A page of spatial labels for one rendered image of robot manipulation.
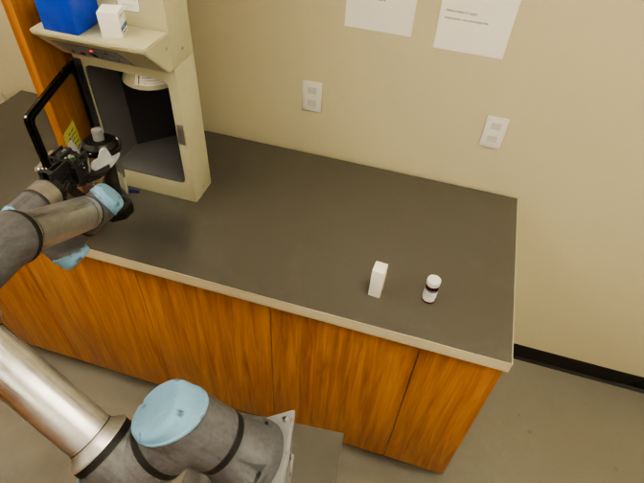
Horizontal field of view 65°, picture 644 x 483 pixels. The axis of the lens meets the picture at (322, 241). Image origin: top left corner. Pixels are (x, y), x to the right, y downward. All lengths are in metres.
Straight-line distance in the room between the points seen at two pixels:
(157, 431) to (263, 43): 1.32
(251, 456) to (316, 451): 0.29
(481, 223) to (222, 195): 0.87
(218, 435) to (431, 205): 1.14
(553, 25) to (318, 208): 0.87
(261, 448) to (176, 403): 0.18
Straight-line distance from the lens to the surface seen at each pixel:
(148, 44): 1.37
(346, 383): 1.73
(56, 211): 1.06
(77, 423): 0.96
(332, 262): 1.52
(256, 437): 0.96
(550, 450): 2.47
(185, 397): 0.88
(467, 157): 1.86
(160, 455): 0.91
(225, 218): 1.66
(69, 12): 1.44
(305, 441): 1.22
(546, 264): 2.17
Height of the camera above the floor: 2.06
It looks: 45 degrees down
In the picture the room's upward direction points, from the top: 4 degrees clockwise
